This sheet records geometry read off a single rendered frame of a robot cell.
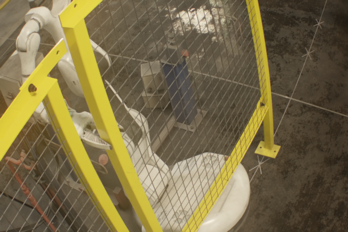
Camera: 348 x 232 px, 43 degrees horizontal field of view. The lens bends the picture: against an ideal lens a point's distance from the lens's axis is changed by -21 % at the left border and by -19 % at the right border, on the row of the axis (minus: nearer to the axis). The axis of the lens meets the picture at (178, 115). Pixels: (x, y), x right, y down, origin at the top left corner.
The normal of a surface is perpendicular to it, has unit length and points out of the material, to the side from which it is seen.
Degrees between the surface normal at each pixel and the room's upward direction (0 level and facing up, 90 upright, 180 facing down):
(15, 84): 90
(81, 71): 90
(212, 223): 35
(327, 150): 0
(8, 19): 0
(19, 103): 90
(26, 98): 90
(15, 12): 0
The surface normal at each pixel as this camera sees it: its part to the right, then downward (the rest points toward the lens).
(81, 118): -0.14, -0.68
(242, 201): 0.61, -0.25
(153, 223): 0.86, 0.24
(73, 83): -0.35, 0.70
